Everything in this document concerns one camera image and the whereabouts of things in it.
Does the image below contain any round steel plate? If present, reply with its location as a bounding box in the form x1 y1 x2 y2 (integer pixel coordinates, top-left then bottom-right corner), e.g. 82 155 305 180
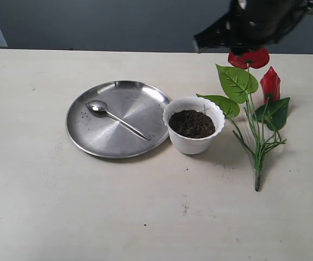
66 80 170 159

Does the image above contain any artificial red flower plant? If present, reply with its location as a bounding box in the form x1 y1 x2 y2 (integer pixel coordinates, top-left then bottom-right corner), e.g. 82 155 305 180
204 48 290 191

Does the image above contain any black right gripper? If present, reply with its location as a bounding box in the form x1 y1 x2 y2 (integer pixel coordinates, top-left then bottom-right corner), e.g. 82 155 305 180
193 0 313 55

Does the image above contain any steel spoon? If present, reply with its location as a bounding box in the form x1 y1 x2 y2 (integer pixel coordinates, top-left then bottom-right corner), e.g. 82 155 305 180
85 100 151 140

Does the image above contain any white plastic pot with soil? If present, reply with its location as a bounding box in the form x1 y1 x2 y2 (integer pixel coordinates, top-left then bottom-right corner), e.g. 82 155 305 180
163 96 225 155

